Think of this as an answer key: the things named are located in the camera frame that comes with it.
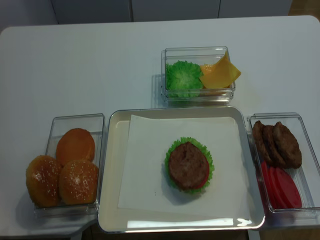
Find right sesame bun top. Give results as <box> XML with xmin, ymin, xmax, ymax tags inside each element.
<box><xmin>59</xmin><ymin>159</ymin><xmax>99</xmax><ymax>205</ymax></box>

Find brown patty on tray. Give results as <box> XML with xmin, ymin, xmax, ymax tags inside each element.
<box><xmin>168</xmin><ymin>141</ymin><xmax>210</xmax><ymax>191</ymax></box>

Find silver metal tray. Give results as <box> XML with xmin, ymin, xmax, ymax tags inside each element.
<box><xmin>98</xmin><ymin>106</ymin><xmax>265</xmax><ymax>232</ymax></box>

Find left sesame bun top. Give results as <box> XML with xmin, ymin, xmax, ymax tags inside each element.
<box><xmin>25</xmin><ymin>155</ymin><xmax>62</xmax><ymax>208</ymax></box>

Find sesame bun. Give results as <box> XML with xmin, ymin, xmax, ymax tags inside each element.
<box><xmin>25</xmin><ymin>155</ymin><xmax>62</xmax><ymax>208</ymax></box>
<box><xmin>59</xmin><ymin>159</ymin><xmax>99</xmax><ymax>205</ymax></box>

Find clear bun container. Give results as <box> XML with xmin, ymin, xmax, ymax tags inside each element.
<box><xmin>34</xmin><ymin>113</ymin><xmax>108</xmax><ymax>218</ymax></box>

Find clear lettuce cheese container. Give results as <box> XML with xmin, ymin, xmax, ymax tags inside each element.
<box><xmin>161</xmin><ymin>46</ymin><xmax>236</xmax><ymax>105</ymax></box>

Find clear patty tomato container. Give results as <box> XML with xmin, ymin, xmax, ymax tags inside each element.
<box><xmin>247</xmin><ymin>112</ymin><xmax>320</xmax><ymax>219</ymax></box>

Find green lettuce in container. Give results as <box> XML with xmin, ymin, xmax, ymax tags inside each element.
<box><xmin>165</xmin><ymin>60</ymin><xmax>204</xmax><ymax>98</ymax></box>

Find middle red tomato slice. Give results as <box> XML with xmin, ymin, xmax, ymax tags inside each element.
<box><xmin>268</xmin><ymin>166</ymin><xmax>288</xmax><ymax>209</ymax></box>

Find white paper sheet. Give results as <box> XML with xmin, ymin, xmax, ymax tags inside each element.
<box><xmin>118</xmin><ymin>115</ymin><xmax>252</xmax><ymax>219</ymax></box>

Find plain bun bottom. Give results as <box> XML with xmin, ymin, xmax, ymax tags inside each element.
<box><xmin>55</xmin><ymin>128</ymin><xmax>95</xmax><ymax>166</ymax></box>

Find left brown patty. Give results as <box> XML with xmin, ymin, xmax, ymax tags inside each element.
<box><xmin>252</xmin><ymin>120</ymin><xmax>273</xmax><ymax>166</ymax></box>

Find yellow cheese slice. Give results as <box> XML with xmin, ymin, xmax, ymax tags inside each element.
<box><xmin>200</xmin><ymin>52</ymin><xmax>241</xmax><ymax>89</ymax></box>

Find green lettuce under patty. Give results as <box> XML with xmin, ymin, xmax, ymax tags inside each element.
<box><xmin>163</xmin><ymin>137</ymin><xmax>215</xmax><ymax>194</ymax></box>

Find red tomato slice under patty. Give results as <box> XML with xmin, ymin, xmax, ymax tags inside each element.
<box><xmin>195</xmin><ymin>173</ymin><xmax>210</xmax><ymax>189</ymax></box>

